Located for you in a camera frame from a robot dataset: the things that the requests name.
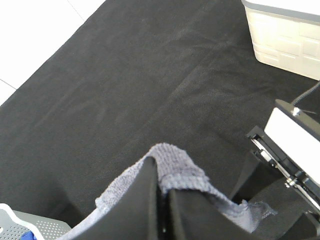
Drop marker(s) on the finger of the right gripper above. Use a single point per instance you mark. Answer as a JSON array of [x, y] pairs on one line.
[[291, 226]]

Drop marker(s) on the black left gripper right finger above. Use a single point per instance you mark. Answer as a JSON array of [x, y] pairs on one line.
[[192, 216]]

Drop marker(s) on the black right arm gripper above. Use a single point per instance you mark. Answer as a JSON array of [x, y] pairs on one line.
[[289, 143]]

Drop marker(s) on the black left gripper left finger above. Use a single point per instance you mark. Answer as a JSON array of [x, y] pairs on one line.
[[135, 216]]

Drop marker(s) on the grey towel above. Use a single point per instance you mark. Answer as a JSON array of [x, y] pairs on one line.
[[176, 171]]

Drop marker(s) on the blue towel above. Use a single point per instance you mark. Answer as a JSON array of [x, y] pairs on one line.
[[29, 235]]

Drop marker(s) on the grey perforated laundry basket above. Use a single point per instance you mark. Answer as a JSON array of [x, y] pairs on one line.
[[14, 224]]

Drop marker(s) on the black table mat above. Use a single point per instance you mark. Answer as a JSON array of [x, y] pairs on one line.
[[138, 73]]

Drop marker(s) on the cream storage box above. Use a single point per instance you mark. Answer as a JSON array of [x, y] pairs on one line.
[[286, 34]]

